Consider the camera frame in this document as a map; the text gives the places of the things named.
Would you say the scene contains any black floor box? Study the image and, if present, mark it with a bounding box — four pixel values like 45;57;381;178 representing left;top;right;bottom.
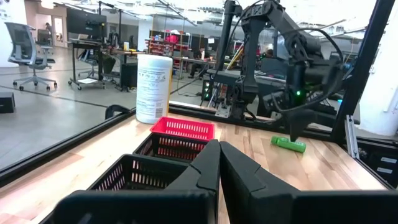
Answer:
0;91;16;114

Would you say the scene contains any green plastic bottle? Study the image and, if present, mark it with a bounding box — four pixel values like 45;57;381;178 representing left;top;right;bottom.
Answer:
271;135;307;154

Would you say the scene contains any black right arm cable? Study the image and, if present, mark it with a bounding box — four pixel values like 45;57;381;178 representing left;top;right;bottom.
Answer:
276;27;345;113

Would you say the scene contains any white wipes canister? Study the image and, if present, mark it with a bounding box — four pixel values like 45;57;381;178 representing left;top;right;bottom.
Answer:
136;54;174;124

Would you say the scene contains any aluminium frame bracket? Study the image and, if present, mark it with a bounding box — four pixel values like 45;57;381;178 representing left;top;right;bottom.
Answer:
344;114;361;159

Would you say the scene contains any black slotted plastic basket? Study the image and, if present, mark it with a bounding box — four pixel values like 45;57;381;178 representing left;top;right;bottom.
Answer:
88;154;190;191
132;133;208;163

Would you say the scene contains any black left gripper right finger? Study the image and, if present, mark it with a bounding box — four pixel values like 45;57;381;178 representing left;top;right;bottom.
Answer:
219;141;398;224

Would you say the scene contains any black box with white labels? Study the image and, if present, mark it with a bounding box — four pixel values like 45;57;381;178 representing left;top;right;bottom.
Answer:
357;138;398;189

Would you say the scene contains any grey office chair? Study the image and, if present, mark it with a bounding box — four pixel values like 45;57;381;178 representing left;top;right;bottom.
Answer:
4;22;58;91

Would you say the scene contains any black rig frame post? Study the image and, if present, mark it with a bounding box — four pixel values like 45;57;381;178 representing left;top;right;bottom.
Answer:
329;0;396;142

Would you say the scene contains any red slotted plastic basket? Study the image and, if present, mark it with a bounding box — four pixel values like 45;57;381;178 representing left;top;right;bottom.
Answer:
149;116;216;141

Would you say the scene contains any person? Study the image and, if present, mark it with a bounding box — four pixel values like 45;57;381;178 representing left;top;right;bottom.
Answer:
188;49;212;78

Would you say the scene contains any black table clamp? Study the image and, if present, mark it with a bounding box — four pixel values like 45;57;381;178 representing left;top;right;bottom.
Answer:
104;105;132;121

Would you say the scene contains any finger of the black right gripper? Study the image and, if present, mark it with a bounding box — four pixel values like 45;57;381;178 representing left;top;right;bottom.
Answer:
300;108;315;139
287;109;303;142

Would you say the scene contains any black rolling cart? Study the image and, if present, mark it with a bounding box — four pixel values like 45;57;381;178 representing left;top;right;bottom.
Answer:
67;39;106;91

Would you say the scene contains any black table edge rail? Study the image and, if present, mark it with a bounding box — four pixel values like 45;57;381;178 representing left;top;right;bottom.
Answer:
0;107;137;187
169;103;343;139

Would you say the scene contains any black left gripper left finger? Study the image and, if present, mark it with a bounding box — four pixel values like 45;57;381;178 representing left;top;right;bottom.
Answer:
39;139;221;224

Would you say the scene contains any black monitor on cart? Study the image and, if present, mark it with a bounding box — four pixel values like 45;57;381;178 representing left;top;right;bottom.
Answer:
66;7;108;40

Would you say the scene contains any red parts shelving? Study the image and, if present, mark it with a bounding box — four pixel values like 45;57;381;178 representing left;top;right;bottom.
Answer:
146;30;191;57

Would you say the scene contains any black computer tower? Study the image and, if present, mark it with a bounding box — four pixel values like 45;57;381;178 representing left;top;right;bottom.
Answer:
120;63;138;90

